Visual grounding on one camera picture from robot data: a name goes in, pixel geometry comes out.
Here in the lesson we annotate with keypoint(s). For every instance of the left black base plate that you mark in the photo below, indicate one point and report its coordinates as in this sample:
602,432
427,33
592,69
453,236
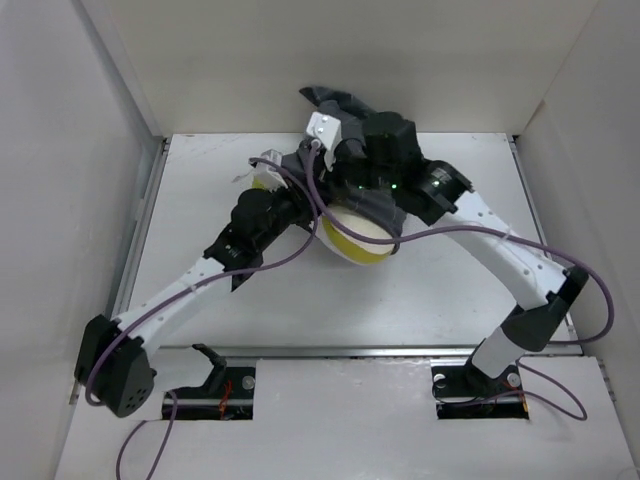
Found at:
233,400

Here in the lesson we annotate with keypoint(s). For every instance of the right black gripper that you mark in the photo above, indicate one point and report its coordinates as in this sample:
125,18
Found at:
340,152

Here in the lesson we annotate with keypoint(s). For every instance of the dark grey checked pillowcase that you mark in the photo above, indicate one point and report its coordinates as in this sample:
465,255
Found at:
351,111

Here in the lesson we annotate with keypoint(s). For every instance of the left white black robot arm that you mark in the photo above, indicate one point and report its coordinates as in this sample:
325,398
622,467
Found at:
114,362

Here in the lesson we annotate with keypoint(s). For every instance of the cream yellow-edged pillow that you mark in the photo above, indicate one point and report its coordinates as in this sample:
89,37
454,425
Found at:
357,240

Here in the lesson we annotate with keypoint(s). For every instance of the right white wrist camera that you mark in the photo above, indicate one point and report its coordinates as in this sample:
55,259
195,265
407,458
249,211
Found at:
328,131

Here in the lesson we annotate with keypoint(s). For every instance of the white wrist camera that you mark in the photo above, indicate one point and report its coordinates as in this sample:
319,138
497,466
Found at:
265,176
328,131

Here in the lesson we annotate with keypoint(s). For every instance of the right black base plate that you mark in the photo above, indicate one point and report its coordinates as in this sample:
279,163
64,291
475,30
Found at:
458,399

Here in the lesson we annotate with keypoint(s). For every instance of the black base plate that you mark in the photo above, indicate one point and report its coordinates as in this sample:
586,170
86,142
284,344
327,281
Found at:
233,400
458,399

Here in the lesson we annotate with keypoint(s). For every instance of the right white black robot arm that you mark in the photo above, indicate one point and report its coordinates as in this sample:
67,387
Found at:
543,290

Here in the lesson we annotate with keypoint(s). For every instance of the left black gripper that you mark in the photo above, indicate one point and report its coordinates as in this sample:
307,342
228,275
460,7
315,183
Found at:
304,214

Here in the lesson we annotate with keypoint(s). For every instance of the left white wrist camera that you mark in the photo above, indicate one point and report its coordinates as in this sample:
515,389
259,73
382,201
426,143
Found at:
265,176

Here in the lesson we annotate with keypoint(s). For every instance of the aluminium front rail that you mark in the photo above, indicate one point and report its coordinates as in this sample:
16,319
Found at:
288,352

